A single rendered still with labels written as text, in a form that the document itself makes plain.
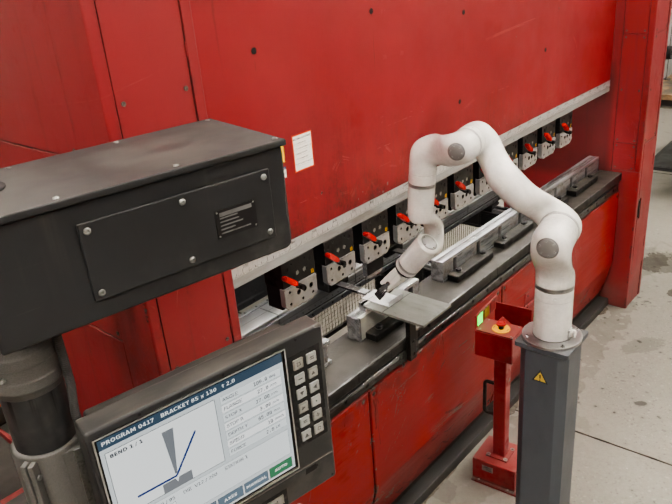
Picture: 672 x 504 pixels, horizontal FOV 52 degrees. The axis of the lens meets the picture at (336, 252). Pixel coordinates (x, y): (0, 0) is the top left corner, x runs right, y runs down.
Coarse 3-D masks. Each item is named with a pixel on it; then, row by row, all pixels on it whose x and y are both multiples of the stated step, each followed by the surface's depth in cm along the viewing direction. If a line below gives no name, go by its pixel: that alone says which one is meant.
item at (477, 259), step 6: (486, 252) 313; (492, 252) 313; (474, 258) 308; (480, 258) 307; (486, 258) 309; (462, 264) 303; (468, 264) 303; (474, 264) 302; (480, 264) 306; (462, 270) 298; (468, 270) 299; (474, 270) 303; (450, 276) 295; (456, 276) 294; (462, 276) 296; (456, 282) 295
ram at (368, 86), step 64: (192, 0) 169; (256, 0) 184; (320, 0) 203; (384, 0) 225; (448, 0) 252; (512, 0) 288; (576, 0) 334; (256, 64) 189; (320, 64) 208; (384, 64) 232; (448, 64) 261; (512, 64) 299; (576, 64) 350; (256, 128) 194; (320, 128) 214; (384, 128) 239; (448, 128) 271; (512, 128) 312; (320, 192) 221; (384, 192) 247
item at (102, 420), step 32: (224, 352) 121; (256, 352) 120; (288, 352) 124; (320, 352) 129; (160, 384) 113; (192, 384) 113; (288, 384) 126; (320, 384) 132; (96, 416) 107; (128, 416) 107; (320, 416) 134; (96, 448) 105; (320, 448) 137; (96, 480) 106; (288, 480) 133; (320, 480) 139
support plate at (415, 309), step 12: (396, 288) 267; (408, 300) 258; (420, 300) 257; (432, 300) 256; (384, 312) 251; (396, 312) 250; (408, 312) 249; (420, 312) 249; (432, 312) 248; (420, 324) 241
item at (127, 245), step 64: (192, 128) 125; (0, 192) 98; (64, 192) 96; (128, 192) 100; (192, 192) 106; (256, 192) 113; (0, 256) 91; (64, 256) 96; (128, 256) 102; (192, 256) 109; (256, 256) 117; (0, 320) 93; (64, 320) 99; (0, 384) 105; (64, 384) 114; (64, 448) 114
